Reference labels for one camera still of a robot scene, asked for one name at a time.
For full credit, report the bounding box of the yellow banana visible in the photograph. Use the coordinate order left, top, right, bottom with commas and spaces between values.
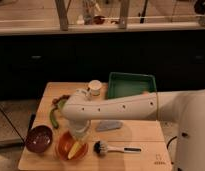
68, 141, 82, 159

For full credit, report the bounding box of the wooden table frame background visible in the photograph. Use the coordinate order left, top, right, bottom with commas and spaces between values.
54, 0, 130, 31

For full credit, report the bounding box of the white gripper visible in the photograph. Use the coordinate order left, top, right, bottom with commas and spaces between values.
68, 120, 91, 140

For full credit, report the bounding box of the dark maroon bowl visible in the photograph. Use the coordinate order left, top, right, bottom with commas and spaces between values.
25, 125, 53, 154

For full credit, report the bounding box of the white paper cup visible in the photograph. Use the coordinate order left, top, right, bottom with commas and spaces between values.
88, 80, 102, 96

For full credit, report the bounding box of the white handled dish brush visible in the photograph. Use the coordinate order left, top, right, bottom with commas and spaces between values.
93, 141, 141, 155

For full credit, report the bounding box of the green cucumber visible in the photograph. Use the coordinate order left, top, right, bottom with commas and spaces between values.
49, 108, 59, 129

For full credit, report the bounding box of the green plastic tray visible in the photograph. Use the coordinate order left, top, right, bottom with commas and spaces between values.
107, 72, 157, 99

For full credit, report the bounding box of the orange red bowl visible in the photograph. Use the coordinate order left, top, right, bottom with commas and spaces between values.
55, 131, 88, 161

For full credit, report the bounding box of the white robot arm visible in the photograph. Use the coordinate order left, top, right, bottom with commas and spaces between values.
61, 89, 205, 171

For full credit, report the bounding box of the dark red chili string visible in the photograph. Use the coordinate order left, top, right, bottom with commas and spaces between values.
51, 94, 72, 105

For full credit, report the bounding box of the black cable on floor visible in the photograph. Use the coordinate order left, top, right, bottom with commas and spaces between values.
165, 134, 179, 151

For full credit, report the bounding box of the light green cup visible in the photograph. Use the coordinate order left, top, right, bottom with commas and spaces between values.
57, 99, 67, 110

